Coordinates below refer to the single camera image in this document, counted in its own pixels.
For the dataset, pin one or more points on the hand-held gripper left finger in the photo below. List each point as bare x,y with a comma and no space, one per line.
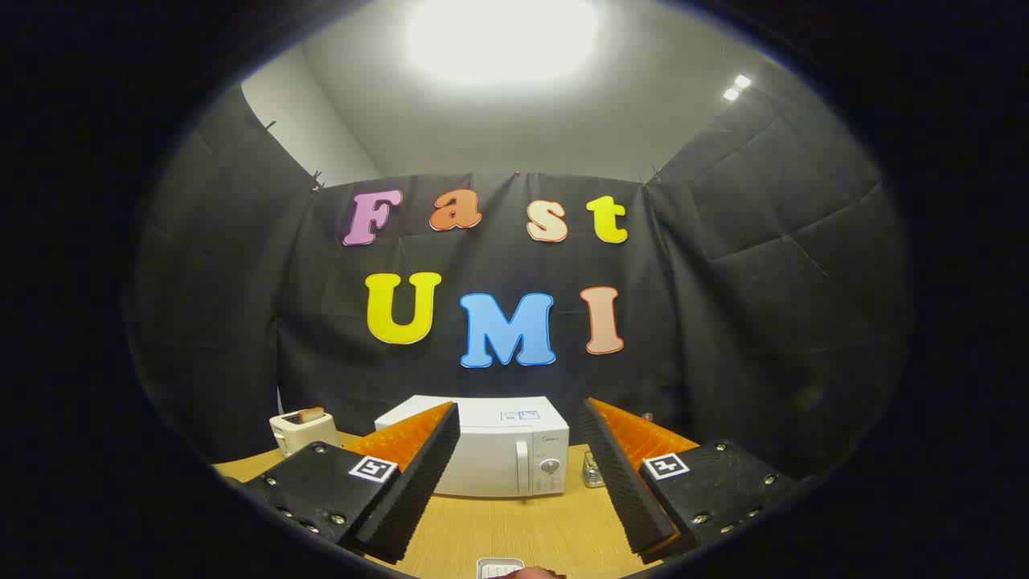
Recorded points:
418,482

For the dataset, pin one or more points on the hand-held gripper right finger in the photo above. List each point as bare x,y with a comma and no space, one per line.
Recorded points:
619,482

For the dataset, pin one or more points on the white toaster oven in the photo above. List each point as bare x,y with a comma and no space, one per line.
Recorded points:
498,458

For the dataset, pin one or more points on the brown dried meat strip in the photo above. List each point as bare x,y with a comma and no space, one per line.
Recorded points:
534,573

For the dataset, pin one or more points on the cream pop-up toaster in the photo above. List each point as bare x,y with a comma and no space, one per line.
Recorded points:
301,436

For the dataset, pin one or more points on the small white ribbed tray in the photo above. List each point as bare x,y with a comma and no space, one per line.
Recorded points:
492,569

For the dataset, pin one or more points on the toast slice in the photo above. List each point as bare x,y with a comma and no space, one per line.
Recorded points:
312,415

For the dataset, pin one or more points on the ceiling light panel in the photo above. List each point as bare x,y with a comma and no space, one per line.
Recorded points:
502,36

